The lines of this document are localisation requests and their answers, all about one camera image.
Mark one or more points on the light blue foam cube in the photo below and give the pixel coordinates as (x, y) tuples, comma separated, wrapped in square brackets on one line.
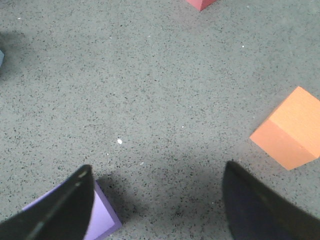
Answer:
[(1, 58)]

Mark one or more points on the orange foam cube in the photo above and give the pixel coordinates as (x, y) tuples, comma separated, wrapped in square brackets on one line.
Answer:
[(291, 133)]

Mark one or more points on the purple cube at edge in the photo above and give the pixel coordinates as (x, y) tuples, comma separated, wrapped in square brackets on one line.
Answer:
[(104, 220)]

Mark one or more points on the red foam cube far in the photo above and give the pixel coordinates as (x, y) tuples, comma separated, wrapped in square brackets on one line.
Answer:
[(200, 4)]

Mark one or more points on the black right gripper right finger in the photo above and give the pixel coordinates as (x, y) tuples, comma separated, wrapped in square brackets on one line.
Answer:
[(255, 212)]

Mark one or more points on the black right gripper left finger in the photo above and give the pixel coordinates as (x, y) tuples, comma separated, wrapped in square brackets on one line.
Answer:
[(64, 214)]

